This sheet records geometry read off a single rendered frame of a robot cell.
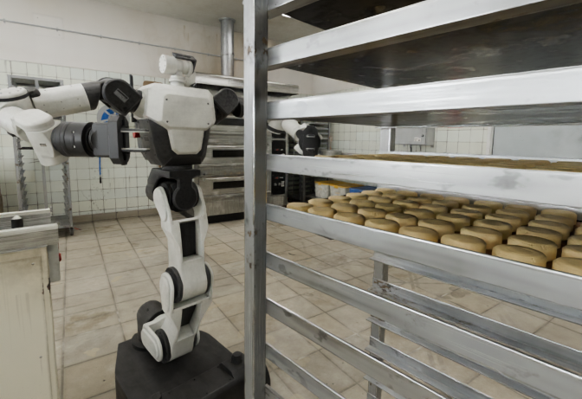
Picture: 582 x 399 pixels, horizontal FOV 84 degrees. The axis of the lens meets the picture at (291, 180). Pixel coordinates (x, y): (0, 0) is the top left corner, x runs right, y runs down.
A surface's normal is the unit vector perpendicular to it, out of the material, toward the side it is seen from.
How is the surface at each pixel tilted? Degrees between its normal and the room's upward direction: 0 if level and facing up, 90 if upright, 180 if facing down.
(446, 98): 90
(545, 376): 90
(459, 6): 90
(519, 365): 90
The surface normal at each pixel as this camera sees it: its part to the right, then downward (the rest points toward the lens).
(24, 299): 0.65, 0.11
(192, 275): 0.68, -0.15
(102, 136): -0.02, 0.12
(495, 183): -0.72, 0.07
